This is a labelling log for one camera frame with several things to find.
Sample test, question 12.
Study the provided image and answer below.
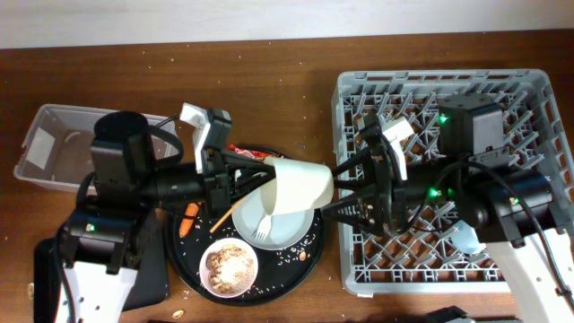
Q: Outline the red snack wrapper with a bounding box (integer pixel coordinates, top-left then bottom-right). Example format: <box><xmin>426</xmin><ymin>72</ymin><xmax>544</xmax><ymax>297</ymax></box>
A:
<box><xmin>226</xmin><ymin>144</ymin><xmax>284</xmax><ymax>162</ymax></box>

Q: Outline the clear plastic bin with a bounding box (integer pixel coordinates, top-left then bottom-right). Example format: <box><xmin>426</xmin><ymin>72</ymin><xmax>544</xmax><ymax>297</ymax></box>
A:
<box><xmin>14</xmin><ymin>104</ymin><xmax>183</xmax><ymax>198</ymax></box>

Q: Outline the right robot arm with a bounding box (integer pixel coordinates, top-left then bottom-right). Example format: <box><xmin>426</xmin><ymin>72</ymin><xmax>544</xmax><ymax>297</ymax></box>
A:
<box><xmin>320</xmin><ymin>93</ymin><xmax>573</xmax><ymax>322</ymax></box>

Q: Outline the black rectangular tray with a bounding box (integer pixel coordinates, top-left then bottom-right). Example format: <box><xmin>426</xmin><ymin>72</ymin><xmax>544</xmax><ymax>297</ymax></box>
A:
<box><xmin>33</xmin><ymin>208</ymin><xmax>169</xmax><ymax>322</ymax></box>

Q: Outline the grey plate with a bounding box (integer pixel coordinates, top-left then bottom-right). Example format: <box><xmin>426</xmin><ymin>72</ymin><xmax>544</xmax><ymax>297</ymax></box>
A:
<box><xmin>231</xmin><ymin>189</ymin><xmax>314</xmax><ymax>250</ymax></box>

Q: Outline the grey plastic dishwasher rack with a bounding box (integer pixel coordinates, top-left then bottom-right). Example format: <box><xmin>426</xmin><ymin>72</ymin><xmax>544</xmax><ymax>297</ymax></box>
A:
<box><xmin>331</xmin><ymin>69</ymin><xmax>573</xmax><ymax>297</ymax></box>

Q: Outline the nut on table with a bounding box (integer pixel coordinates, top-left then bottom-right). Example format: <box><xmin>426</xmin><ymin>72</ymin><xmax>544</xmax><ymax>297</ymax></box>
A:
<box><xmin>172</xmin><ymin>310</ymin><xmax>185</xmax><ymax>319</ymax></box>

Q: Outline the round black tray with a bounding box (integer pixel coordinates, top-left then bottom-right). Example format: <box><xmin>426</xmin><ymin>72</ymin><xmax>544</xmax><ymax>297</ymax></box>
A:
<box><xmin>163</xmin><ymin>207</ymin><xmax>328</xmax><ymax>307</ymax></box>

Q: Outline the white bowl with food scraps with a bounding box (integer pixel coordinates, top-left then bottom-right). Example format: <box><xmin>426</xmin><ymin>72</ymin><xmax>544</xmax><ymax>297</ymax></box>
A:
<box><xmin>198</xmin><ymin>238</ymin><xmax>259</xmax><ymax>299</ymax></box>

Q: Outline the wooden chopstick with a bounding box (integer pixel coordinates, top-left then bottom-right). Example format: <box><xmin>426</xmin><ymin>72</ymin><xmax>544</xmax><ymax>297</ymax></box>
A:
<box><xmin>209</xmin><ymin>196</ymin><xmax>247</xmax><ymax>234</ymax></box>

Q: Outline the blue plastic cup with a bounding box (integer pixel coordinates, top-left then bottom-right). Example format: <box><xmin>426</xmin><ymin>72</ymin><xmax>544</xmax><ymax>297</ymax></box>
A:
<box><xmin>450</xmin><ymin>220</ymin><xmax>486</xmax><ymax>255</ymax></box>

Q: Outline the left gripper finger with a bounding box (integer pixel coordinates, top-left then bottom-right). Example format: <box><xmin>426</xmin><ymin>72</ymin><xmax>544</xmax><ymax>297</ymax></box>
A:
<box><xmin>231</xmin><ymin>172</ymin><xmax>274</xmax><ymax>209</ymax></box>
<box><xmin>223</xmin><ymin>150</ymin><xmax>274</xmax><ymax>173</ymax></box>

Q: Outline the small white cup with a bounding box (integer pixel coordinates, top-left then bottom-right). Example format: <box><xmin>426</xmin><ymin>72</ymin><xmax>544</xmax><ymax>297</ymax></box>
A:
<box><xmin>260</xmin><ymin>157</ymin><xmax>335</xmax><ymax>215</ymax></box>

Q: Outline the white plastic fork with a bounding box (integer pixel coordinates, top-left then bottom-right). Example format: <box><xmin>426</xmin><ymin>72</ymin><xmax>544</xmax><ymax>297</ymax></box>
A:
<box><xmin>253</xmin><ymin>214</ymin><xmax>272</xmax><ymax>241</ymax></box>

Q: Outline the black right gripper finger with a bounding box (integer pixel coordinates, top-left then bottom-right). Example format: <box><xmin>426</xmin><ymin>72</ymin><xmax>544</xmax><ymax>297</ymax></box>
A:
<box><xmin>320</xmin><ymin>196</ymin><xmax>370</xmax><ymax>224</ymax></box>
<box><xmin>332</xmin><ymin>150</ymin><xmax>372</xmax><ymax>178</ymax></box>

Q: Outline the orange carrot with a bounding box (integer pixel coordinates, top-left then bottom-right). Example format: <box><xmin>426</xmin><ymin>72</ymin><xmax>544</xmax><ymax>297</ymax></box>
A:
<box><xmin>178</xmin><ymin>203</ymin><xmax>201</xmax><ymax>238</ymax></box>

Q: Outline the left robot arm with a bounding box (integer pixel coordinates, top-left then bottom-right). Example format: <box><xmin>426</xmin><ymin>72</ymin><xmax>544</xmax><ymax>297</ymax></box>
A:
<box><xmin>54</xmin><ymin>104</ymin><xmax>352</xmax><ymax>322</ymax></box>

